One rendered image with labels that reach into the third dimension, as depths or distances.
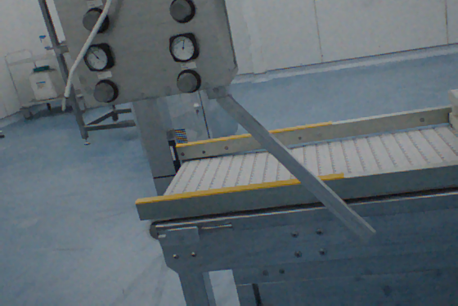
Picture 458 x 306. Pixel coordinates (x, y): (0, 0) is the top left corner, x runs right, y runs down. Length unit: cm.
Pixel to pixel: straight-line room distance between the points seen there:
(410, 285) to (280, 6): 520
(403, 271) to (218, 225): 32
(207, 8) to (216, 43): 5
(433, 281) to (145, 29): 62
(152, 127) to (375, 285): 55
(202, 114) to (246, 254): 257
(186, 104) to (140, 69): 267
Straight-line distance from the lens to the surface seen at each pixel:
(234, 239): 78
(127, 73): 68
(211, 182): 89
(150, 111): 103
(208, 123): 333
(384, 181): 73
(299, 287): 89
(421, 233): 79
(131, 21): 67
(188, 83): 64
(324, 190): 64
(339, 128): 98
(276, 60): 602
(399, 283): 89
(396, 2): 578
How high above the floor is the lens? 116
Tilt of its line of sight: 17 degrees down
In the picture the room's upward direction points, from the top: 12 degrees counter-clockwise
